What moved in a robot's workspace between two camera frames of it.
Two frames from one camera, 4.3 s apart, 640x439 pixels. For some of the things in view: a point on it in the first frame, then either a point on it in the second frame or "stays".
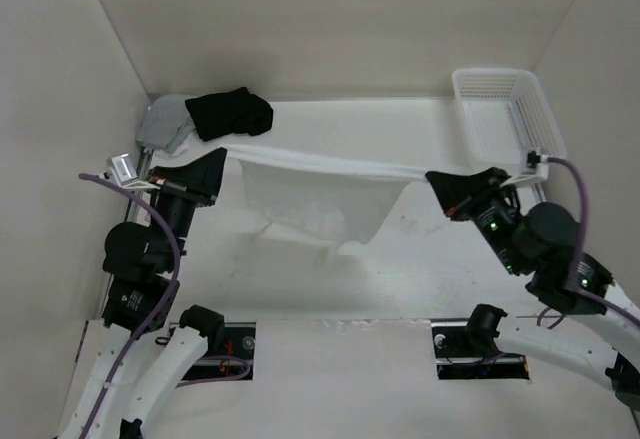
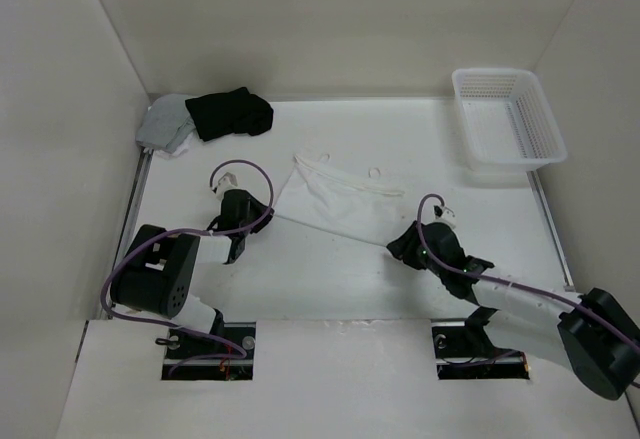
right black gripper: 459,193 → 403,246
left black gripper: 198,180 → 262,211
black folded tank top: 234,111 stays
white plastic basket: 506,113 stays
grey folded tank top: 167,123 stays
